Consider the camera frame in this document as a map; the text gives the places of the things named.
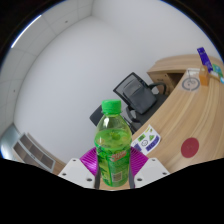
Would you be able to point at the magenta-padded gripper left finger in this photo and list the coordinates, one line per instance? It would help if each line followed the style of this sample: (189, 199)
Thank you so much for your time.
(75, 170)

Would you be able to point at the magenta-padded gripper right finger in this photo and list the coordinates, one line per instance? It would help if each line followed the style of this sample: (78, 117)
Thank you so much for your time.
(151, 170)

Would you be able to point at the green drink bottle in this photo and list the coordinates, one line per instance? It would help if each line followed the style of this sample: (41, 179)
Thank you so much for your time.
(112, 150)

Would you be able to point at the white sticker sheet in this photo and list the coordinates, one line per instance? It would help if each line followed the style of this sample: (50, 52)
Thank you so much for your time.
(146, 140)

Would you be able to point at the flat round red coaster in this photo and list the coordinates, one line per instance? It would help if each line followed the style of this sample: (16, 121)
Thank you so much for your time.
(190, 147)

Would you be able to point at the grey backpack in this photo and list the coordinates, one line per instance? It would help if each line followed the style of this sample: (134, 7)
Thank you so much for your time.
(140, 95)

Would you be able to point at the black mesh office chair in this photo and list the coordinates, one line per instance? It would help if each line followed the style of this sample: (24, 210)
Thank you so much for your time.
(120, 90)

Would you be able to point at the wooden side desk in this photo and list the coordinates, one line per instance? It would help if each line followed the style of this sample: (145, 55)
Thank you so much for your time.
(166, 66)

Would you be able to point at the small blue packet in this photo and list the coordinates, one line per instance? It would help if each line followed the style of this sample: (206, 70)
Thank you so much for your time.
(221, 80)

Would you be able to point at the purple box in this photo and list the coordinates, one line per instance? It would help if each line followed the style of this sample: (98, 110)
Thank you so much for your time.
(204, 58)

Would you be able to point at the ceiling strip light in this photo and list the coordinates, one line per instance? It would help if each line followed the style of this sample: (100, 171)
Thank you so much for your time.
(26, 31)

